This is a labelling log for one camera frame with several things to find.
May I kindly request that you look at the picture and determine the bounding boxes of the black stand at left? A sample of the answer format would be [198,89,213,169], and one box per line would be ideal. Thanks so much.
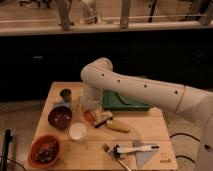
[0,129,13,171]

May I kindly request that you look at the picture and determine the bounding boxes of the blackboard eraser brush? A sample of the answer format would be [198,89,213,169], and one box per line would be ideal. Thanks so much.
[94,111,113,128]

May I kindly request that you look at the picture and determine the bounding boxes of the red apple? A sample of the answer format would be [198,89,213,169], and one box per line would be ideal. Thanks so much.
[83,111,95,122]

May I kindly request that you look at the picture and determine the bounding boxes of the green plastic tray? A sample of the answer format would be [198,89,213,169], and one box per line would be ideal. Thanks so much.
[102,90,152,111]

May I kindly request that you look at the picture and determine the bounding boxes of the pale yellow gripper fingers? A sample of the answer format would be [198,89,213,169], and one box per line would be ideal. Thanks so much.
[83,110,101,123]

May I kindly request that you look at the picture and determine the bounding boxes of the grey triangular cloth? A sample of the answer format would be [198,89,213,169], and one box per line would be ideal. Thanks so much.
[133,141,159,169]

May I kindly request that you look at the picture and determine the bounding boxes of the yellow banana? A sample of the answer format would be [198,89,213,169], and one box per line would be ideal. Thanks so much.
[106,120,130,133]

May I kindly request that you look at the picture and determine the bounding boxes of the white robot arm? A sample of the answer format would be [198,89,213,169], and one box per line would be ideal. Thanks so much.
[80,58,213,171]

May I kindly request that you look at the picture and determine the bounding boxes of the dark metal cup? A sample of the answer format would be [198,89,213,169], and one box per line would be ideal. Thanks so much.
[60,89,72,102]

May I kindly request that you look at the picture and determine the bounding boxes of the black cable on floor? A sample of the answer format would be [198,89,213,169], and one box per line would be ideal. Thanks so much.
[169,132,201,164]

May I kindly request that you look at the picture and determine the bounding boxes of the dark brown bowl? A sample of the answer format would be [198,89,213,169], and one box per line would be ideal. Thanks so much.
[48,106,72,130]

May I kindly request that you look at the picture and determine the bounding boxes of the white paper cup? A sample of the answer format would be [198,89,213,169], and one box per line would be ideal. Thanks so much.
[69,122,87,142]

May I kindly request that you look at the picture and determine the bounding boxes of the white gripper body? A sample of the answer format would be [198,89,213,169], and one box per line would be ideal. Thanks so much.
[80,84,103,111]

